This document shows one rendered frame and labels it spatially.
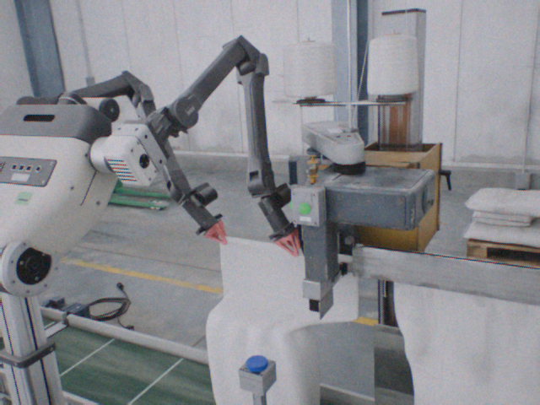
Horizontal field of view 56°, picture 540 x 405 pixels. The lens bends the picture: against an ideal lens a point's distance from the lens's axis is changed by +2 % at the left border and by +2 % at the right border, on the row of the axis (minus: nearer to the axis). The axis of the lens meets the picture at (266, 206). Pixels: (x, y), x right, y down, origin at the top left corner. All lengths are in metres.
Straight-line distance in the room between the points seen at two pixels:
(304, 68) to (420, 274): 0.68
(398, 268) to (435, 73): 5.10
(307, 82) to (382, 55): 0.23
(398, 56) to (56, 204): 0.96
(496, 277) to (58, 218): 1.10
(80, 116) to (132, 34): 7.31
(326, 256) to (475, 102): 5.18
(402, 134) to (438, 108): 4.77
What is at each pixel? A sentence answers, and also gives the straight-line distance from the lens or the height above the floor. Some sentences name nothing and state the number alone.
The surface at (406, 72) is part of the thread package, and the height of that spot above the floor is 1.59.
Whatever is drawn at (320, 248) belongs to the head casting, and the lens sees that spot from 1.35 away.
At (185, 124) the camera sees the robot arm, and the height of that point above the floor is 1.50.
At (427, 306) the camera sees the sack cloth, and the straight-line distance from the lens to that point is 1.50.
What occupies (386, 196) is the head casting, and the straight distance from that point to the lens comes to 1.24.
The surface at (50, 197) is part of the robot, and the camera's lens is 1.31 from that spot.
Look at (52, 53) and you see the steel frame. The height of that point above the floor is 1.88.
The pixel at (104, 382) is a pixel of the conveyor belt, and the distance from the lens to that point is 2.37.
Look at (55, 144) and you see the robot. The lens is 1.38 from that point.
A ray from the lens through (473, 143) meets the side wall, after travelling 6.48.
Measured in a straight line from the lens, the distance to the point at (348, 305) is 1.59.
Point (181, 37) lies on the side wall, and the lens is 8.04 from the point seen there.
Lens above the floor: 1.66
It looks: 17 degrees down
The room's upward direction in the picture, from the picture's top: 4 degrees counter-clockwise
